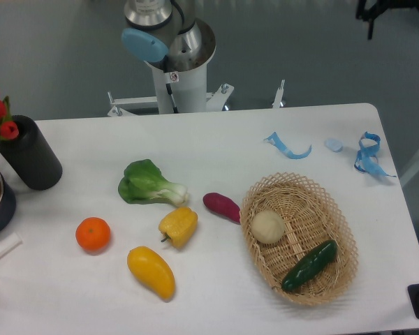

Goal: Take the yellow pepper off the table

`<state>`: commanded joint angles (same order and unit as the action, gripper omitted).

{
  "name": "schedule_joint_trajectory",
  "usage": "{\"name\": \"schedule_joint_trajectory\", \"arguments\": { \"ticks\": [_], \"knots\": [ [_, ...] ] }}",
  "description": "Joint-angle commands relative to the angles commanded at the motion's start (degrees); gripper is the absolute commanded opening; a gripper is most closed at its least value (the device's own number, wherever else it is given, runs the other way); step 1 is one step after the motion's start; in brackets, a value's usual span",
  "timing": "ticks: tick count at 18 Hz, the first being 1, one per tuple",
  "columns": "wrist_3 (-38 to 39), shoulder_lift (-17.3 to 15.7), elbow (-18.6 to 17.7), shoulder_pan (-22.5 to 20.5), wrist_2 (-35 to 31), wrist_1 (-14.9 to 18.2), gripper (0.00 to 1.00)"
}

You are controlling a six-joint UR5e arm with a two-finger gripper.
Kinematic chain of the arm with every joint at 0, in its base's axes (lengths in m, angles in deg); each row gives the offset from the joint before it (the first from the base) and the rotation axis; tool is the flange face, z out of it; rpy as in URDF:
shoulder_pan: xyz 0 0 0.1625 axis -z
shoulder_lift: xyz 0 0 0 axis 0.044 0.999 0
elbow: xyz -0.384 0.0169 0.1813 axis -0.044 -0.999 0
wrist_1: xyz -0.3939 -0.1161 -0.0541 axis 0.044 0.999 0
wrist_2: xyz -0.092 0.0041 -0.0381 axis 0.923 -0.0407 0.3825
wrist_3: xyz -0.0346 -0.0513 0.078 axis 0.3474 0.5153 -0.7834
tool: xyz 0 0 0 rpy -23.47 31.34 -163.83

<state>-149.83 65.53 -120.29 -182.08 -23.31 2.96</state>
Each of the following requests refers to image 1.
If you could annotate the beige steamed bun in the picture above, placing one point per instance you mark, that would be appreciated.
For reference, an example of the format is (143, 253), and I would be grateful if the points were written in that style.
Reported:
(268, 227)

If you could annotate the yellow mango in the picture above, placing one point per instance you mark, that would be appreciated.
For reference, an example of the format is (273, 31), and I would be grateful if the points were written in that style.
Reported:
(152, 271)

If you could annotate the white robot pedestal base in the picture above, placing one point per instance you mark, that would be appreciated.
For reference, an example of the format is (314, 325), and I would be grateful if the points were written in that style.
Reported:
(176, 93)

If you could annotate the purple sweet potato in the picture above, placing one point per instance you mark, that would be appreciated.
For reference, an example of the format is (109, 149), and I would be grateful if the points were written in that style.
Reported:
(223, 206)

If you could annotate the light blue small cap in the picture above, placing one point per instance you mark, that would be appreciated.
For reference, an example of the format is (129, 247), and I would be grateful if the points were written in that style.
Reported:
(333, 145)

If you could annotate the silver robot arm blue cap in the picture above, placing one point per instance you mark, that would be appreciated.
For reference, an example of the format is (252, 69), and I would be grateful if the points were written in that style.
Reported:
(168, 35)

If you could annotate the blue tangled tape strip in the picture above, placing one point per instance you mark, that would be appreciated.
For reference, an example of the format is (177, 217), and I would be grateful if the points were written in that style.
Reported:
(366, 160)

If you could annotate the dark green cucumber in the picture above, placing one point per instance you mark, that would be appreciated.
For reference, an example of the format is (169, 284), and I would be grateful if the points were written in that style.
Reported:
(308, 267)

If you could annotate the blue tape strip curved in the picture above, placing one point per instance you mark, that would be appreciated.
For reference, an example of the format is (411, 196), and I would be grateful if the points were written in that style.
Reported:
(276, 141)

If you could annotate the green bok choy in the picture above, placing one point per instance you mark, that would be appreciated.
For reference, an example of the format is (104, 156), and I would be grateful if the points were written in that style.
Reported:
(143, 182)

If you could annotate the woven wicker basket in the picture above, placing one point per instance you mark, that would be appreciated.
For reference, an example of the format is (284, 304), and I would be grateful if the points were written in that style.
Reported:
(311, 217)

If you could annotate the yellow bell pepper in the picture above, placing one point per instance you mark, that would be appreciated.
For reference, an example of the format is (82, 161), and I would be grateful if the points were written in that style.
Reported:
(178, 226)

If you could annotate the black cylindrical vase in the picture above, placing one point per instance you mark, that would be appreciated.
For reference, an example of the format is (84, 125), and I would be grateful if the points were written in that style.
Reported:
(31, 157)

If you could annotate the orange tangerine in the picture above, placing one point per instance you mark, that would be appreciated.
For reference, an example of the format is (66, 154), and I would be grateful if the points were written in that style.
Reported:
(93, 234)

